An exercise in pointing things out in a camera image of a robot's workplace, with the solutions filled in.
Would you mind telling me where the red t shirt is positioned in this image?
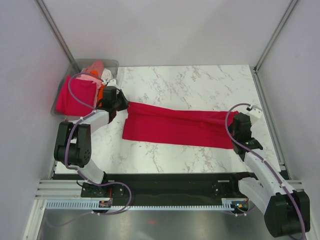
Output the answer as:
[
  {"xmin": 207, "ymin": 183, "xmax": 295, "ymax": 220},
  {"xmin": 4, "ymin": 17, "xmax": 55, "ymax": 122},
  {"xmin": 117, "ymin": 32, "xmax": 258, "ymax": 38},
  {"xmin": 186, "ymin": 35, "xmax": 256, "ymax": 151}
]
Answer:
[{"xmin": 122, "ymin": 102, "xmax": 233, "ymax": 150}]

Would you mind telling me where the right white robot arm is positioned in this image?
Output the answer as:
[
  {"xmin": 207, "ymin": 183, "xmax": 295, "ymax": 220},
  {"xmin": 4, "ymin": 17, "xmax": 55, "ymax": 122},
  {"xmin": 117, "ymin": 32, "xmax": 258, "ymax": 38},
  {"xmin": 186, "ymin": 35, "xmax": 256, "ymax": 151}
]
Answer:
[{"xmin": 225, "ymin": 112, "xmax": 311, "ymax": 240}]

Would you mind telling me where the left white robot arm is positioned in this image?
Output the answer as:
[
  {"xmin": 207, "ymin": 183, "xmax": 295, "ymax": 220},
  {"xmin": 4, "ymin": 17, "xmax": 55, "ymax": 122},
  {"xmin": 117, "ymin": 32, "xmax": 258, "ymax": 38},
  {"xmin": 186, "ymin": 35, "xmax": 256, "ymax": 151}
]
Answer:
[{"xmin": 53, "ymin": 85, "xmax": 129, "ymax": 197}]

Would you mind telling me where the orange t shirt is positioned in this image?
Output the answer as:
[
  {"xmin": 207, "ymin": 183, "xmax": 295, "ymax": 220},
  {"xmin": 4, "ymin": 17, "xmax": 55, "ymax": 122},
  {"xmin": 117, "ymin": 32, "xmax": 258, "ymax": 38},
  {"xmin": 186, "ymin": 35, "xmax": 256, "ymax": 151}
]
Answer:
[{"xmin": 90, "ymin": 70, "xmax": 105, "ymax": 107}]

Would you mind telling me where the light pink t shirt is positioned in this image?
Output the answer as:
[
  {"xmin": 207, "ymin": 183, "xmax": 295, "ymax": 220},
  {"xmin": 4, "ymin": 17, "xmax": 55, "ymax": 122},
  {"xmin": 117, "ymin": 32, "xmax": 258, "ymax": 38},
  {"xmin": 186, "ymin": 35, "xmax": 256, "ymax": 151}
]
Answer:
[{"xmin": 76, "ymin": 74, "xmax": 98, "ymax": 107}]

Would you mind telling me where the white t shirt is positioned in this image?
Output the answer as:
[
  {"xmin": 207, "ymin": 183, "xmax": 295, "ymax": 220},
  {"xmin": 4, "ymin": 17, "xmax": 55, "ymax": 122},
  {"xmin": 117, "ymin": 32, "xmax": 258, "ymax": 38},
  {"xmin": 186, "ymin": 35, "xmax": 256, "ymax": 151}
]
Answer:
[{"xmin": 101, "ymin": 68, "xmax": 114, "ymax": 83}]

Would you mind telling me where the folded magenta t shirt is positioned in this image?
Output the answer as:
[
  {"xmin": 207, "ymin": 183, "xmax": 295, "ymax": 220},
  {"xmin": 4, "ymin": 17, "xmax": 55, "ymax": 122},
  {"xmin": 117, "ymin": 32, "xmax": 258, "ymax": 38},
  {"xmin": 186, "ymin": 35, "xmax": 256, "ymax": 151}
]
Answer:
[{"xmin": 55, "ymin": 75, "xmax": 98, "ymax": 117}]

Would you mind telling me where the salmon pink t shirt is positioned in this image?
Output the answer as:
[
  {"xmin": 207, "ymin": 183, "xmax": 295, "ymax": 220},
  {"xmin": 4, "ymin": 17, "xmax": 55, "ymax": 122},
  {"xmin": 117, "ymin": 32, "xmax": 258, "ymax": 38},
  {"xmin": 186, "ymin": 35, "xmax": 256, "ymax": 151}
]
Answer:
[{"xmin": 83, "ymin": 60, "xmax": 104, "ymax": 77}]

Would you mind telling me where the clear plastic bin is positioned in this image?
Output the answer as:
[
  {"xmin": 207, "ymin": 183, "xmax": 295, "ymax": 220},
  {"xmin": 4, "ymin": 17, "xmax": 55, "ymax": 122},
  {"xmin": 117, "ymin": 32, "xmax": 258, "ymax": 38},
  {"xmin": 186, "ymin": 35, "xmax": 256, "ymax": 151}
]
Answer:
[{"xmin": 50, "ymin": 58, "xmax": 120, "ymax": 121}]

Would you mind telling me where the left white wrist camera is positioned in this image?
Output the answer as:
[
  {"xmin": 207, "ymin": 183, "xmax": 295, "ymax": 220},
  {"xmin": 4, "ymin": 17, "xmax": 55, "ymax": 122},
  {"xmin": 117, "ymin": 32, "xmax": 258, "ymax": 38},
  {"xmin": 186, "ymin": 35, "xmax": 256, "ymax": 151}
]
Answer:
[{"xmin": 107, "ymin": 78, "xmax": 119, "ymax": 88}]

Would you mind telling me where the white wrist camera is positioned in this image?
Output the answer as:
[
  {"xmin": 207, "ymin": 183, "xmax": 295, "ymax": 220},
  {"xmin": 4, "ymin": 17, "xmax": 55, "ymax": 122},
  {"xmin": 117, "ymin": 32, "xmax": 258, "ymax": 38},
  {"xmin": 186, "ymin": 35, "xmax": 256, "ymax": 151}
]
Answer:
[
  {"xmin": 246, "ymin": 105, "xmax": 263, "ymax": 125},
  {"xmin": 107, "ymin": 78, "xmax": 119, "ymax": 88}
]

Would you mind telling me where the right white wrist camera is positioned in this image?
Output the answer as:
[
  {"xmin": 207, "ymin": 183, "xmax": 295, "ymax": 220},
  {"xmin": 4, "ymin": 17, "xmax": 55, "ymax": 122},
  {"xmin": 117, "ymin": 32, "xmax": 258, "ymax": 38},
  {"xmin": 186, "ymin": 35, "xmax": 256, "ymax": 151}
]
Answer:
[{"xmin": 246, "ymin": 105, "xmax": 263, "ymax": 125}]

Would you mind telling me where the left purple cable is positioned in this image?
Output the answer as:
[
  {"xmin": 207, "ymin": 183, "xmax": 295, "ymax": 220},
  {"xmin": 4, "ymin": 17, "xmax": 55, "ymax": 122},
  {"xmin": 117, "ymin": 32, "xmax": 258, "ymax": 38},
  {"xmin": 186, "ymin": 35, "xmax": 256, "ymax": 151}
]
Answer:
[{"xmin": 64, "ymin": 72, "xmax": 111, "ymax": 187}]

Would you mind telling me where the white slotted cable duct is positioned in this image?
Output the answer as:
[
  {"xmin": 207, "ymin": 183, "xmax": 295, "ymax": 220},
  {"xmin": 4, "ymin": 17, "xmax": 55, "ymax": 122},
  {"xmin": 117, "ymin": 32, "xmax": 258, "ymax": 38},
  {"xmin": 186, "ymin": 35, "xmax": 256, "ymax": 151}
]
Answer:
[{"xmin": 45, "ymin": 198, "xmax": 240, "ymax": 211}]

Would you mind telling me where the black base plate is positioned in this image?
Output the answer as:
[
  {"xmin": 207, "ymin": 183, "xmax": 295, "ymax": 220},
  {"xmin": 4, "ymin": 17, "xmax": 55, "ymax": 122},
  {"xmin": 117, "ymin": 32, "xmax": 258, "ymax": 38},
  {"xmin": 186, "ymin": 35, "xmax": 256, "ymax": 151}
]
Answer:
[{"xmin": 81, "ymin": 172, "xmax": 255, "ymax": 205}]

